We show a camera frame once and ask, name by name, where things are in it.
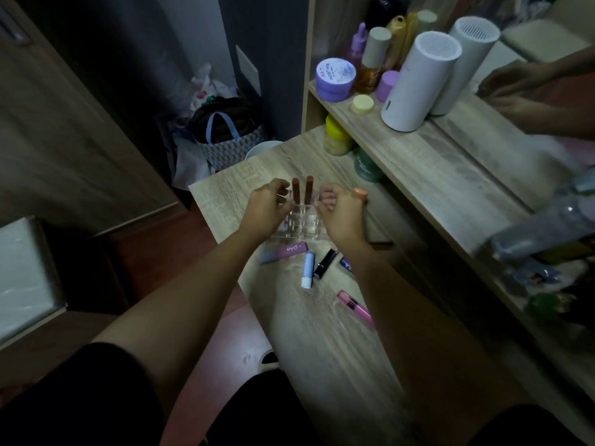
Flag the person's right hand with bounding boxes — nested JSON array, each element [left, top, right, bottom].
[[315, 183, 371, 250]]

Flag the person's left hand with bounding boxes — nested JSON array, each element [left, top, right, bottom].
[[236, 178, 294, 243]]

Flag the clear acrylic lipstick organizer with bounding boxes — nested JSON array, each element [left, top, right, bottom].
[[271, 187, 332, 242]]

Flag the person's left forearm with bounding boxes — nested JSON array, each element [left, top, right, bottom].
[[90, 227, 261, 414]]

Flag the person's right forearm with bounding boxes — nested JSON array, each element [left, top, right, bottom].
[[346, 239, 535, 446]]

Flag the white round bin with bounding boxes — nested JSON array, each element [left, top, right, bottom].
[[245, 140, 284, 161]]

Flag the dark green jar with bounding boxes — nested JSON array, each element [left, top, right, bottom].
[[354, 147, 386, 183]]

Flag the purple lip gloss tube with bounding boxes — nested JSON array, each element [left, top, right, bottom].
[[259, 242, 309, 265]]

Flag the yellow lidded jar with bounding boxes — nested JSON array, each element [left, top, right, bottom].
[[323, 114, 356, 157]]

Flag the black lipstick tube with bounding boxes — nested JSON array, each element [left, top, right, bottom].
[[313, 248, 339, 280]]

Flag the light blue lip balm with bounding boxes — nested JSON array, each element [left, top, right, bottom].
[[301, 251, 316, 290]]

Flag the patterned tote bag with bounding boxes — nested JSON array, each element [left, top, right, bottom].
[[192, 97, 269, 173]]

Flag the wooden vanity shelf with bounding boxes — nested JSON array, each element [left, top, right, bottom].
[[301, 0, 595, 432]]

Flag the small pale yellow jar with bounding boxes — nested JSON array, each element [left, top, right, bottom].
[[350, 94, 375, 116]]

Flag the pink lip gloss tube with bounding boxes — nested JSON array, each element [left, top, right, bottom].
[[337, 290, 376, 329]]

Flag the purple cream jar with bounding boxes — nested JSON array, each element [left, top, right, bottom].
[[315, 57, 357, 103]]

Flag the small lilac capped jar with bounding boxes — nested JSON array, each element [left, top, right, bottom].
[[375, 70, 400, 103]]

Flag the white plastic bag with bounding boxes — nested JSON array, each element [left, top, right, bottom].
[[187, 63, 237, 105]]

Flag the white cylindrical device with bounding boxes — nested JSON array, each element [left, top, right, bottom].
[[381, 31, 464, 133]]

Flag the amber bottle with beige cap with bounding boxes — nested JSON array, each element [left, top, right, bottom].
[[354, 26, 392, 94]]

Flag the purple dropper bottle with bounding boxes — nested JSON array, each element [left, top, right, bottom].
[[345, 22, 369, 66]]

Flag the yellow pump bottle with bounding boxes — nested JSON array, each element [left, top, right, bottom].
[[384, 15, 409, 71]]

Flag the black bottle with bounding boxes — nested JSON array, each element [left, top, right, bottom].
[[365, 0, 411, 29]]

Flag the vanity mirror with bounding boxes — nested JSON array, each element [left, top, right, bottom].
[[409, 0, 595, 214]]

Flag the clear plastic bottle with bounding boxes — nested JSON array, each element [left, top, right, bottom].
[[489, 166, 595, 264]]

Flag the wooden wardrobe door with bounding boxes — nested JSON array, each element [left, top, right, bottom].
[[0, 0, 179, 237]]

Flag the green small bottle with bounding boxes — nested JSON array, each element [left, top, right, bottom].
[[526, 291, 578, 322]]

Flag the white cushioned stool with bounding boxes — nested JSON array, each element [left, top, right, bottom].
[[0, 216, 69, 345]]

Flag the person's black shorts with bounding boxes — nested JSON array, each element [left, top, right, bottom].
[[0, 342, 321, 446]]

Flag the white wall socket plate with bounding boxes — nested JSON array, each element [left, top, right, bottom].
[[235, 45, 262, 96]]

